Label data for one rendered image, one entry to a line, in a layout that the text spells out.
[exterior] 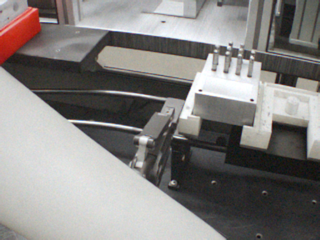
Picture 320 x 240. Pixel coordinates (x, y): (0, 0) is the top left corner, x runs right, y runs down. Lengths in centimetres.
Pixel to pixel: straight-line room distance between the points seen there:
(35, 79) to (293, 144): 87
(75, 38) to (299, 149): 49
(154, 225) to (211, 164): 62
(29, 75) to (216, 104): 81
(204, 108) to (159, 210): 40
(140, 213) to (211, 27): 66
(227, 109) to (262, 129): 6
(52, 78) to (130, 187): 103
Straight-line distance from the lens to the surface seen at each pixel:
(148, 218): 16
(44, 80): 120
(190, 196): 71
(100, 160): 15
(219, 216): 69
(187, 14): 82
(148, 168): 45
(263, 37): 70
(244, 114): 55
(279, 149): 61
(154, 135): 46
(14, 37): 75
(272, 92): 66
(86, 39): 75
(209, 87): 56
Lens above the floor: 124
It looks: 40 degrees down
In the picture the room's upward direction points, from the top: straight up
